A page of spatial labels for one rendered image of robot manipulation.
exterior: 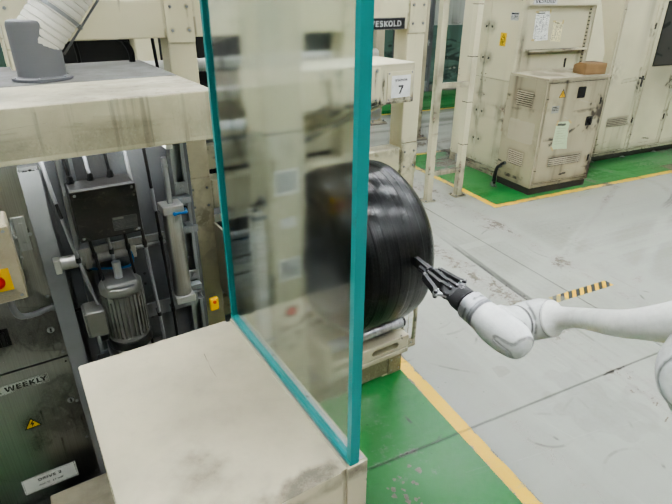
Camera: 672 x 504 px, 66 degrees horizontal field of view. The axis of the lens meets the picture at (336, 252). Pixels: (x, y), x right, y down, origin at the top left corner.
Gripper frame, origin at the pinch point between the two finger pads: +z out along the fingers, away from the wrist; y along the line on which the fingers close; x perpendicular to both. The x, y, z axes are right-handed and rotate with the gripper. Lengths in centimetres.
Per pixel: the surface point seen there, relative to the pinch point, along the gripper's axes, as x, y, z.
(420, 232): -7.1, -4.0, 7.6
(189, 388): -5, 80, -19
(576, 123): 83, -425, 228
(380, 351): 45.1, 1.6, 10.6
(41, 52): -55, 88, 60
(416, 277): 6.2, -0.8, 2.3
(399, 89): -37, -28, 56
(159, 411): -5, 87, -22
